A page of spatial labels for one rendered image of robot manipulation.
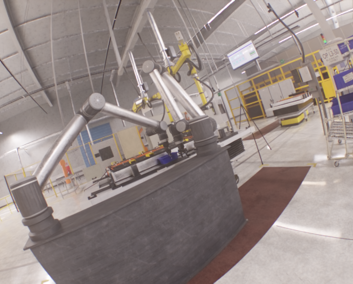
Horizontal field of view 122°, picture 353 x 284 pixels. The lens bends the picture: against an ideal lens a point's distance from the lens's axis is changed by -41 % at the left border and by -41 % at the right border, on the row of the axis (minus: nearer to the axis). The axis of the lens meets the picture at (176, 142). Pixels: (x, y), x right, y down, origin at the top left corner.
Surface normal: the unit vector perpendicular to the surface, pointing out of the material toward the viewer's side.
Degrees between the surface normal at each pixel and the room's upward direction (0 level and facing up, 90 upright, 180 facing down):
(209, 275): 0
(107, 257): 90
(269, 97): 90
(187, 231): 90
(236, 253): 0
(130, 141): 90
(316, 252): 0
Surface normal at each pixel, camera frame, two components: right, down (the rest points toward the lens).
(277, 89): -0.83, 0.33
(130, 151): 0.46, -0.10
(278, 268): -0.32, -0.94
